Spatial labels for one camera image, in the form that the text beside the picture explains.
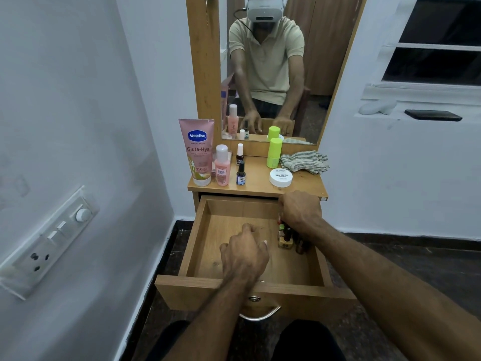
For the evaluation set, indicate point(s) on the person's right hand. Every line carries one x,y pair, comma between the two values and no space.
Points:
300,212

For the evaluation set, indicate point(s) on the person's left hand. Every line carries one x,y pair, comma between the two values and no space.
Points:
244,259

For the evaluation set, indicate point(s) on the wooden drawer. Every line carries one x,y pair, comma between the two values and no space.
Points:
218,244

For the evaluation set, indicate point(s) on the dark cap gold nail polish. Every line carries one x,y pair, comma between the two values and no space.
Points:
301,247

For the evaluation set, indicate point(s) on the round white jar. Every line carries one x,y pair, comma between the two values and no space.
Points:
280,178

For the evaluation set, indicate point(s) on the striped green white cloth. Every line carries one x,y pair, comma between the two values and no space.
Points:
303,161

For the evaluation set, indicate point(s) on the neon green tube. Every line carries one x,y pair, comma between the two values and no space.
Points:
274,152

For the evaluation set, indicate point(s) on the blue label nail polish bottle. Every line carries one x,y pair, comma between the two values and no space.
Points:
241,178

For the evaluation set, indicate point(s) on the white cap nail polish bottle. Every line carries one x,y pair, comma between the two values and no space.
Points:
240,150

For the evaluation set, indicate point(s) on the pink bottle white cap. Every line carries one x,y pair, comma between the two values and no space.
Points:
222,171

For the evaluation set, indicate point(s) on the clear box of pink tubes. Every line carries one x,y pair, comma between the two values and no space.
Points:
230,157

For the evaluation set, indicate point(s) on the pink lotion tube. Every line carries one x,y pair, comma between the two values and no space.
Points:
197,150

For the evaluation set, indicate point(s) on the person's left forearm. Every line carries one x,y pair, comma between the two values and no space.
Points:
206,323

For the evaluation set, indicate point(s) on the person's right forearm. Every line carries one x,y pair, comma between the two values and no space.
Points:
406,285

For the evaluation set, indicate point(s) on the person's legs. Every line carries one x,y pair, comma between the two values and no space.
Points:
304,342

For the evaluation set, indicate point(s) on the wooden dressing table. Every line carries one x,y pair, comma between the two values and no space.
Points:
255,180

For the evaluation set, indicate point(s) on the white object on sill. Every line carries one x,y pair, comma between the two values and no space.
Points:
377,107

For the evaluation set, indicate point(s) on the dressing table mirror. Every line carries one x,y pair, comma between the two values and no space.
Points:
323,52

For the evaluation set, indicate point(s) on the black phone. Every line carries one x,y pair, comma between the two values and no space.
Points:
433,115

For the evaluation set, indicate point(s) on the white framed window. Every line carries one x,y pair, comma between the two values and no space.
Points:
428,60

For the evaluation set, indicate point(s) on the white wall switch board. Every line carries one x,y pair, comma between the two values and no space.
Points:
45,244

